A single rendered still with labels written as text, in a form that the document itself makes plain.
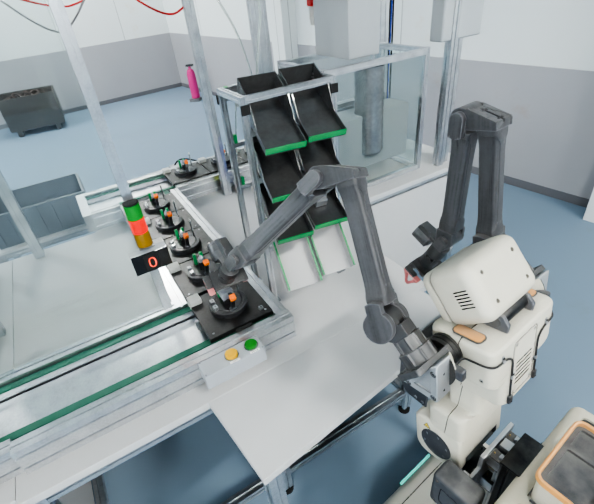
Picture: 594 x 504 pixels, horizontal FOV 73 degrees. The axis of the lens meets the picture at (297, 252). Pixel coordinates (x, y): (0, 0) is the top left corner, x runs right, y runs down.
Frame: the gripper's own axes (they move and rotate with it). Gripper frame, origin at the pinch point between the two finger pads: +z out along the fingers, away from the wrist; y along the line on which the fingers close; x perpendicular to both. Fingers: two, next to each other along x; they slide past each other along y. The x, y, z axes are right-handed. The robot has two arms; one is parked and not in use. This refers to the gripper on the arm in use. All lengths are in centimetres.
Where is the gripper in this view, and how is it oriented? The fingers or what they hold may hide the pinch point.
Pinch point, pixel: (223, 283)
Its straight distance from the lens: 145.2
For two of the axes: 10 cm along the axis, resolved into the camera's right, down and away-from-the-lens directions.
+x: 4.5, 8.7, -1.9
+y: -8.5, 3.5, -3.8
